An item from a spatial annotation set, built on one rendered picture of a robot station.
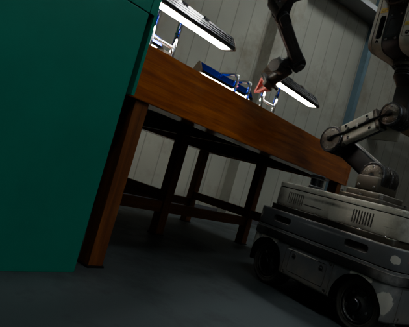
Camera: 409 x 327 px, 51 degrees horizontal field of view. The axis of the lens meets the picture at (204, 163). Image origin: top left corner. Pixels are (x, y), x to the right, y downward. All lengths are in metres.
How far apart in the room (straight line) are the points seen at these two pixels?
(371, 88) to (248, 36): 2.17
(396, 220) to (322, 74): 4.10
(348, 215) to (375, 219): 0.12
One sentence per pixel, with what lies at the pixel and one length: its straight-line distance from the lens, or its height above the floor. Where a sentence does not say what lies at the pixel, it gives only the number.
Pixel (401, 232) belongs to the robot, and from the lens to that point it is 1.68.
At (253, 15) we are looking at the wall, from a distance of 4.97.
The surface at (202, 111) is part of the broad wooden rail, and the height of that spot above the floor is 0.63.
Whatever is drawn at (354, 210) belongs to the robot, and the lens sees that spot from 1.79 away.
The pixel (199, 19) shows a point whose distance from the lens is 2.08.
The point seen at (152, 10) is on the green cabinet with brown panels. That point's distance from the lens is 1.45.
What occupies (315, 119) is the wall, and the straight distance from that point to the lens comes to 5.58.
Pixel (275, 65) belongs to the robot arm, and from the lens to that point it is 2.01.
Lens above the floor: 0.40
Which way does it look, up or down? 1 degrees up
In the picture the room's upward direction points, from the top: 16 degrees clockwise
